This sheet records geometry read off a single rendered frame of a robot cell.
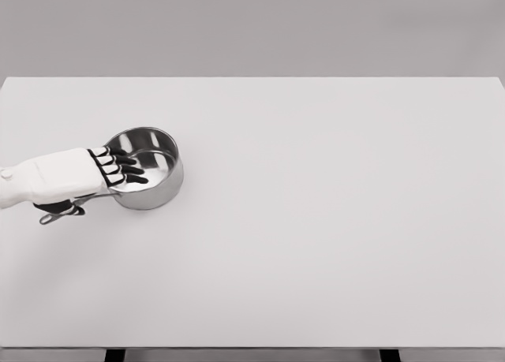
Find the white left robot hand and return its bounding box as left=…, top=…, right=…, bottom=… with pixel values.
left=28, top=145, right=150, bottom=217

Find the steel pot with long handle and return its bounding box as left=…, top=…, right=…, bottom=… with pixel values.
left=39, top=126, right=185, bottom=226

